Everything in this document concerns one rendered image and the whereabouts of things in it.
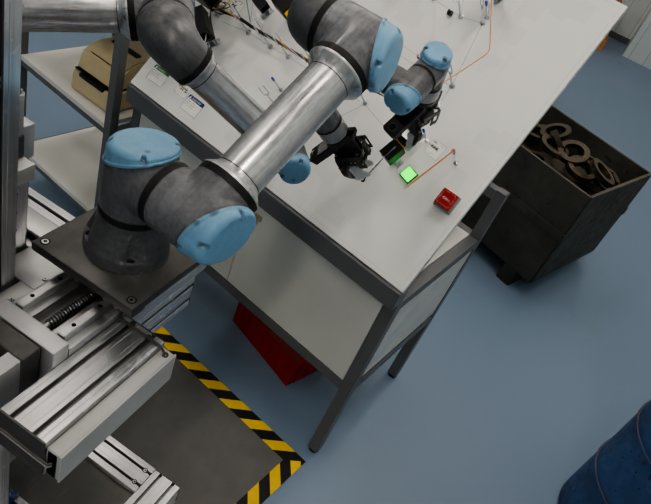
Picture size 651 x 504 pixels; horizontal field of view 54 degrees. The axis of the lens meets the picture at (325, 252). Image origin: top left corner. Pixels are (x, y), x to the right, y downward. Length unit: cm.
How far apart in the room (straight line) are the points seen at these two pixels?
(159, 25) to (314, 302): 106
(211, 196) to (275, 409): 161
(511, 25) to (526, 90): 21
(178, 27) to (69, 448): 78
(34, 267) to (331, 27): 69
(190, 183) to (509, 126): 113
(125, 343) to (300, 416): 145
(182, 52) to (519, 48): 106
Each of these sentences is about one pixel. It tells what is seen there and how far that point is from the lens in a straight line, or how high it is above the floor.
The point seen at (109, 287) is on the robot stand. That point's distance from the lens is 113.
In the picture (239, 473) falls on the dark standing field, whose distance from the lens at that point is 233.
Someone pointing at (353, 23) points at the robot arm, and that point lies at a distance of 115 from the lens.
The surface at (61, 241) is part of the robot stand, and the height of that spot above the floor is 116.
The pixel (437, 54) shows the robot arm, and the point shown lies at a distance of 157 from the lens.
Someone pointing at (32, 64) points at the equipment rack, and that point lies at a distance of 279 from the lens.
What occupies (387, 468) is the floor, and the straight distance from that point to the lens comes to 253.
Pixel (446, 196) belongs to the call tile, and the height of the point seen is 111.
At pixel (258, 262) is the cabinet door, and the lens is 216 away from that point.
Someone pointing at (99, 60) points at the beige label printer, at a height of 81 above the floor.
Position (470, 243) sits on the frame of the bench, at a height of 80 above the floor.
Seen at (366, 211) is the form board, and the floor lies 96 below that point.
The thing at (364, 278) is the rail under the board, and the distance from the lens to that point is 184.
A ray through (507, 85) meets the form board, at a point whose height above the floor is 137.
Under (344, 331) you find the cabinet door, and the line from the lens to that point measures 203.
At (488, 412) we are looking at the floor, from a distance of 295.
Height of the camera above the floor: 196
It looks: 37 degrees down
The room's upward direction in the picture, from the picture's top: 23 degrees clockwise
